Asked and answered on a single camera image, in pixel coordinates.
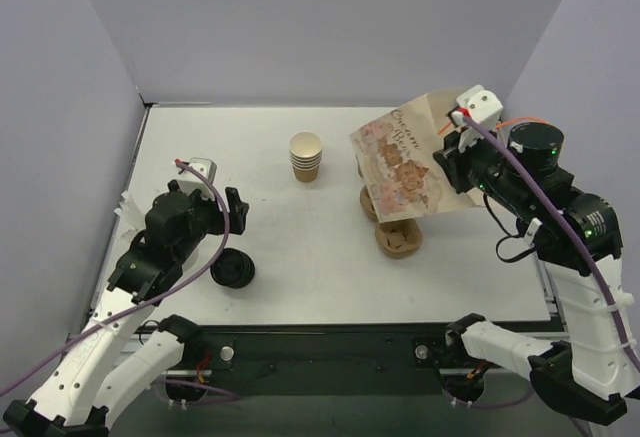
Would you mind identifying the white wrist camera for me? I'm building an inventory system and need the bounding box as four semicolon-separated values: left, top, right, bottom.
448;85;504;153
176;157;217;200

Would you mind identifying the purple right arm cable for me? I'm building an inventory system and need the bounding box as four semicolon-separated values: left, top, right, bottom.
462;114;640;437

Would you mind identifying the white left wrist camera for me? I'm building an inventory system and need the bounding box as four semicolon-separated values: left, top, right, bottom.
176;157;217;200

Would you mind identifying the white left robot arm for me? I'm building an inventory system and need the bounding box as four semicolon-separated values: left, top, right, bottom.
3;180;249;436

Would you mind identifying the stack of brown paper cups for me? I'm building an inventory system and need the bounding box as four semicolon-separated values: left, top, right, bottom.
289;132;323;183

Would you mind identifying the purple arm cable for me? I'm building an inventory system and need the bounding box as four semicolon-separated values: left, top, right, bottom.
0;165;241;404
462;114;640;437

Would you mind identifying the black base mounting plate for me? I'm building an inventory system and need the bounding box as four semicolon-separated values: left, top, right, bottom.
166;323;481;398

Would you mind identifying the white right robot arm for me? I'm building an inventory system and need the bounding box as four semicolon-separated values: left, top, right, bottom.
434;122;639;426

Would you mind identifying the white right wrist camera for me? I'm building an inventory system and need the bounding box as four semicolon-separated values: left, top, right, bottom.
448;85;504;153

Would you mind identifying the paper bag with orange handles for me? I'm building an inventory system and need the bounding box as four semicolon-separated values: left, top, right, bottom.
350;85;504;222

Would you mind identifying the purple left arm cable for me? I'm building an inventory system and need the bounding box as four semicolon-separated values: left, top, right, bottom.
0;165;241;404

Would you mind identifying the stack of black cup lids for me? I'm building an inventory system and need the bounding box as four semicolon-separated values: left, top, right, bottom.
210;248;256;289

